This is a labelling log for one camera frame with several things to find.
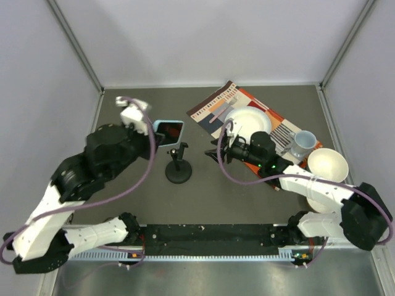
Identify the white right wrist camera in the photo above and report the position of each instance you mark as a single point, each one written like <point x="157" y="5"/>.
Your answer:
<point x="231" y="128"/>

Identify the white paper plate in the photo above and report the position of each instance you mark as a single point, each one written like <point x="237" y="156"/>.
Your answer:
<point x="248" y="120"/>

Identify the colourful patterned cloth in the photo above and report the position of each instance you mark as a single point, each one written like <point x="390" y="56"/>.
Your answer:
<point x="281" y="127"/>

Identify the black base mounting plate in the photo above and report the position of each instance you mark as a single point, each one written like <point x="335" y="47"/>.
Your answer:
<point x="212" y="239"/>

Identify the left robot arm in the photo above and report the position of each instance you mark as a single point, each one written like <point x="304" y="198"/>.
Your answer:
<point x="43" y="245"/>

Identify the blue case phone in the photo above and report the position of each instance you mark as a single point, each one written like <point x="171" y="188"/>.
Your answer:
<point x="169" y="131"/>

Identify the light blue mug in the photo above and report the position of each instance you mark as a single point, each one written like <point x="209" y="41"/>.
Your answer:
<point x="302" y="143"/>

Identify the black phone stand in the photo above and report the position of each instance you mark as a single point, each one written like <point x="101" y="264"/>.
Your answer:
<point x="179" y="170"/>

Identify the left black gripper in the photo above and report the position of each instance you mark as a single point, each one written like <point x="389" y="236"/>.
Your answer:
<point x="145" y="139"/>

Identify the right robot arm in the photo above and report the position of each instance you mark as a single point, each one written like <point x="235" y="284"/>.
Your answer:
<point x="356" y="214"/>

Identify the pink handled fork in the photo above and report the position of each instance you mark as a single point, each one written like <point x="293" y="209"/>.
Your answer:
<point x="232" y="102"/>

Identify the white bowl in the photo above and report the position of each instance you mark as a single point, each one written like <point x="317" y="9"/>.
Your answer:
<point x="328" y="164"/>

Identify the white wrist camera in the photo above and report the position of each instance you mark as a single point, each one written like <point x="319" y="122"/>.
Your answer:
<point x="132" y="114"/>
<point x="231" y="128"/>

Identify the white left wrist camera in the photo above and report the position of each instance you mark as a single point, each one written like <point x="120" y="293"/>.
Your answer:
<point x="132" y="114"/>

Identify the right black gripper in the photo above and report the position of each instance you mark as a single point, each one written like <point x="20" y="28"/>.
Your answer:
<point x="229" y="150"/>

